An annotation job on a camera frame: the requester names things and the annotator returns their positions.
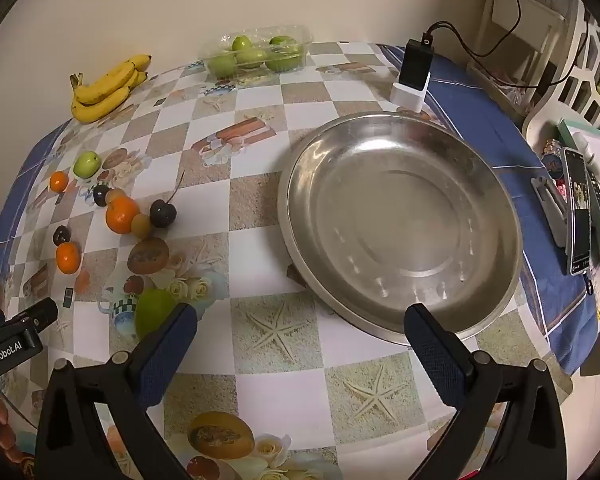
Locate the brown longan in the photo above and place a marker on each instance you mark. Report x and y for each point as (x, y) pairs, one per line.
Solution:
(116, 194)
(142, 226)

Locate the stack of round tins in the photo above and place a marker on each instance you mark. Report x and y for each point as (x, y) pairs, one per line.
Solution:
(552, 157)

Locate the small orange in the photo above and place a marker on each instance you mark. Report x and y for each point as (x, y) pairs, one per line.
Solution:
(58, 181)

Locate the white wooden chair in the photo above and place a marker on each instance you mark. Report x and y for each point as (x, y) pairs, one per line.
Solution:
(529, 2)

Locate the stainless steel bowl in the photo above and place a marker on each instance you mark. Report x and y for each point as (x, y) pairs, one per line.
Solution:
(404, 220)

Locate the grey phone stand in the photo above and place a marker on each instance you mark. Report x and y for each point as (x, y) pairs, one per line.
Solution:
(547, 200)

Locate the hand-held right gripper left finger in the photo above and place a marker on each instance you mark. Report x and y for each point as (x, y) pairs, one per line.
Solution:
(165, 350)

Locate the large orange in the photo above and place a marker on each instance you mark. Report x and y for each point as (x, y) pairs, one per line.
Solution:
(122, 215)

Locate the medium orange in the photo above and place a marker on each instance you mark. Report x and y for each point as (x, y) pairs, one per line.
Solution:
(68, 258)

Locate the dark cherry with stem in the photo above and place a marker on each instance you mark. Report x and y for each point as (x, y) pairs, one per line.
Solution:
(162, 213)

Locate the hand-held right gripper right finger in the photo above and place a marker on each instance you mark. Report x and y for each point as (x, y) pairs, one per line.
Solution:
(434, 355)

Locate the oval green jujube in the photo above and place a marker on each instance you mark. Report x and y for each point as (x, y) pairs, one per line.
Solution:
(152, 312)

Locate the black charger block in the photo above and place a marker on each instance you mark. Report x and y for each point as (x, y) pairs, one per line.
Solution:
(414, 65)

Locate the checkered printed tablecloth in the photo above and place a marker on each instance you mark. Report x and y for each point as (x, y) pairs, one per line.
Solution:
(260, 210)

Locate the white bottle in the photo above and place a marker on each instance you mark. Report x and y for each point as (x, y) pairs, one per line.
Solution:
(587, 152)

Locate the round green apple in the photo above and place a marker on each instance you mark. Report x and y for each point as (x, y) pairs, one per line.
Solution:
(87, 164)

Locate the smartphone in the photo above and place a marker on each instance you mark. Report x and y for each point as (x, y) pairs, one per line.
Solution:
(579, 210)

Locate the clear plastic bag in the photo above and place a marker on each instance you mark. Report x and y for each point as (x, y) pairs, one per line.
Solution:
(509, 92)

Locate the banana bunch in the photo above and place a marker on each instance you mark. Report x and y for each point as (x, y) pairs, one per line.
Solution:
(102, 92)

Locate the dark plum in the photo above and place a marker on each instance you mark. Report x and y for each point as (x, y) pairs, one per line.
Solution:
(61, 235)

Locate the pile of green jujubes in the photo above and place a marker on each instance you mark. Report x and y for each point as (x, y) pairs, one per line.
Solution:
(285, 62)

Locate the white lattice rack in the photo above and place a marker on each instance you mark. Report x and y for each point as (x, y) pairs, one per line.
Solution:
(579, 50)

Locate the clear plastic clamshell container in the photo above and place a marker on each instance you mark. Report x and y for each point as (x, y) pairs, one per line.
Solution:
(307, 40)

